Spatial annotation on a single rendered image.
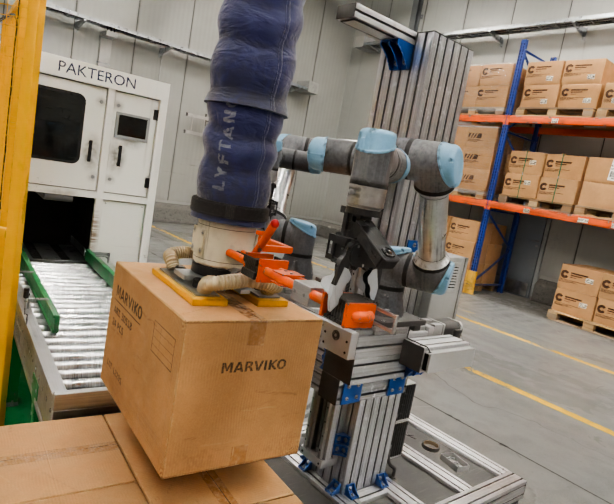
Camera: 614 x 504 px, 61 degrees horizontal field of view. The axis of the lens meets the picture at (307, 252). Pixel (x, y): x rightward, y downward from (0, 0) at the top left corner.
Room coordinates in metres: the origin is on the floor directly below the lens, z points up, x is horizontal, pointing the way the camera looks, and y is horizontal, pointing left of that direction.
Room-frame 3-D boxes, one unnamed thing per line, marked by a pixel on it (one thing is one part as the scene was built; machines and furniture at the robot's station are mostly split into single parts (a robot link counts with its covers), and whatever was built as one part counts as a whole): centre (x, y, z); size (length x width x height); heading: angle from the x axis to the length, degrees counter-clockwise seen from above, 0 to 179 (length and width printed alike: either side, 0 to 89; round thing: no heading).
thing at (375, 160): (1.04, -0.10, 1.50); 0.09 x 0.08 x 0.11; 155
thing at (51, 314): (2.91, 1.56, 0.60); 1.60 x 0.10 x 0.09; 36
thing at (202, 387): (1.52, 0.26, 0.87); 0.60 x 0.40 x 0.40; 36
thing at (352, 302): (1.02, -0.10, 1.20); 0.08 x 0.07 x 0.05; 35
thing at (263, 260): (1.31, 0.10, 1.20); 0.10 x 0.08 x 0.06; 125
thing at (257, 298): (1.57, 0.16, 1.10); 0.34 x 0.10 x 0.05; 35
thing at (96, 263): (3.22, 1.12, 0.60); 1.60 x 0.10 x 0.09; 36
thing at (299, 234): (2.14, 0.04, 1.20); 0.13 x 0.12 x 0.14; 85
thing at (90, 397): (1.82, 0.45, 0.58); 0.70 x 0.03 x 0.06; 126
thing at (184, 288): (1.46, 0.32, 1.10); 0.34 x 0.10 x 0.05; 35
